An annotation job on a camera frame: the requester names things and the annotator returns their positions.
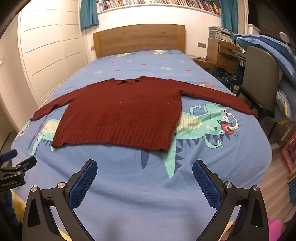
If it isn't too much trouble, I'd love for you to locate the pink picture frame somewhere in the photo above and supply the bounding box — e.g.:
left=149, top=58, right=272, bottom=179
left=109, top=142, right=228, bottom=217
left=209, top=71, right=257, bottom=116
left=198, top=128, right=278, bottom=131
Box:
left=280, top=134, right=296, bottom=173

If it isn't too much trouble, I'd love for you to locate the bed with blue sheet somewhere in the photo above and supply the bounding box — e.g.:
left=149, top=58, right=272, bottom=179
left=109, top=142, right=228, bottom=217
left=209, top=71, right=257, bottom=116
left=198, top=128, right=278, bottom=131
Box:
left=13, top=49, right=273, bottom=241

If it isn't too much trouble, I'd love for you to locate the blue duvet pile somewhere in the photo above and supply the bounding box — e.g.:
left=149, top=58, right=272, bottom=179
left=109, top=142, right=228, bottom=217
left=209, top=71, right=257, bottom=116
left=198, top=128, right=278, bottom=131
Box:
left=235, top=34, right=296, bottom=93

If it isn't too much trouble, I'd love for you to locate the black bag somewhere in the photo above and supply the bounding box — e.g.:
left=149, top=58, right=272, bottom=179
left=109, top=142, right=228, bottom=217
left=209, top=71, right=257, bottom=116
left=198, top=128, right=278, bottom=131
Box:
left=212, top=67, right=232, bottom=90

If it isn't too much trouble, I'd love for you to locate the yellow cloth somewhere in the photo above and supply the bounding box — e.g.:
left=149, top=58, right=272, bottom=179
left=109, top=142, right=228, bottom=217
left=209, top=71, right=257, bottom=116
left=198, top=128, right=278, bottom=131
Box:
left=10, top=189, right=74, bottom=241

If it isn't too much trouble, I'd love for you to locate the white wardrobe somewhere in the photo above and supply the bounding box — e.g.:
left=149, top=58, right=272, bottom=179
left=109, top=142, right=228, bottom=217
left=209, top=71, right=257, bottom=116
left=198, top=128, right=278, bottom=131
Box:
left=17, top=0, right=97, bottom=105

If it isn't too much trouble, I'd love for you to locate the pink cloth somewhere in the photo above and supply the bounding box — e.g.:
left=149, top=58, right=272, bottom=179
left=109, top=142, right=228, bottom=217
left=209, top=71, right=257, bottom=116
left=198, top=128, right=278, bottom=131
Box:
left=267, top=219, right=284, bottom=241

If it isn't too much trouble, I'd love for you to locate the dark blue bag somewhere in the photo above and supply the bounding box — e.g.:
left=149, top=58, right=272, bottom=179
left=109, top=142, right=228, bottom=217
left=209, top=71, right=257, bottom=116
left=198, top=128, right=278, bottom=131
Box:
left=231, top=65, right=245, bottom=92

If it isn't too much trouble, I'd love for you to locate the grey storage box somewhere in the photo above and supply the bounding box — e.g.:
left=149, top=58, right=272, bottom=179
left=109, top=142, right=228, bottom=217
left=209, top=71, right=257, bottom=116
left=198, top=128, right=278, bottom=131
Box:
left=208, top=27, right=235, bottom=43

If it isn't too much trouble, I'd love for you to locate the grey chair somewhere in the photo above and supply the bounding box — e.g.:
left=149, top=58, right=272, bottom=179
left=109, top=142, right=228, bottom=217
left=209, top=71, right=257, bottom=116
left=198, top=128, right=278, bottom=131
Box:
left=236, top=46, right=281, bottom=139

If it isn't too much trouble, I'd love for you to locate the wooden headboard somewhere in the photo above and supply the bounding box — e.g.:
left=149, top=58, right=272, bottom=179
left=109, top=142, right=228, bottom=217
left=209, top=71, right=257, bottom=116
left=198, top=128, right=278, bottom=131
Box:
left=93, top=24, right=186, bottom=59

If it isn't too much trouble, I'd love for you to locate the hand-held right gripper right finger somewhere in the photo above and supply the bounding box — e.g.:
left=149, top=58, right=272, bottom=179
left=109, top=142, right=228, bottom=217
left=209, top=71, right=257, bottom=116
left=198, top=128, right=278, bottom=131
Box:
left=192, top=159, right=270, bottom=241

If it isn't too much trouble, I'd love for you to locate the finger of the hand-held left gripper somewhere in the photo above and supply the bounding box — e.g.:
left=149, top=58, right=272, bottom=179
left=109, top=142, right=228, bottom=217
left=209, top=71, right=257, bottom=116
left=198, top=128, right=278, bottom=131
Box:
left=0, top=149, right=18, bottom=164
left=13, top=156, right=37, bottom=174

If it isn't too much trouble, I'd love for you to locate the teal curtain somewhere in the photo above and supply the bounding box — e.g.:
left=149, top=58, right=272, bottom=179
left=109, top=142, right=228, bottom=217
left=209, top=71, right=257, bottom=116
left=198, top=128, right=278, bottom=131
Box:
left=80, top=0, right=99, bottom=30
left=219, top=0, right=238, bottom=35

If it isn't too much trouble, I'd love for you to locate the row of books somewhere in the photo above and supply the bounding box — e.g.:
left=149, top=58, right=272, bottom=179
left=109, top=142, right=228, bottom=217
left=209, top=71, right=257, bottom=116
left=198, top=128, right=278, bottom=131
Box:
left=96, top=0, right=221, bottom=15

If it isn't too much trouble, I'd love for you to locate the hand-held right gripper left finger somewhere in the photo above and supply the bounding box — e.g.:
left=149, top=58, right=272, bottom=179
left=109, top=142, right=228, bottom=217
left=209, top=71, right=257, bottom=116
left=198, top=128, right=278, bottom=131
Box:
left=22, top=159, right=102, bottom=241

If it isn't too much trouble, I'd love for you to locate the dark red knitted sweater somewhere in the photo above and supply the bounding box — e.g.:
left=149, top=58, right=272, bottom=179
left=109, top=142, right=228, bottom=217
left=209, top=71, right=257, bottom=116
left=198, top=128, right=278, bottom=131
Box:
left=30, top=76, right=257, bottom=153

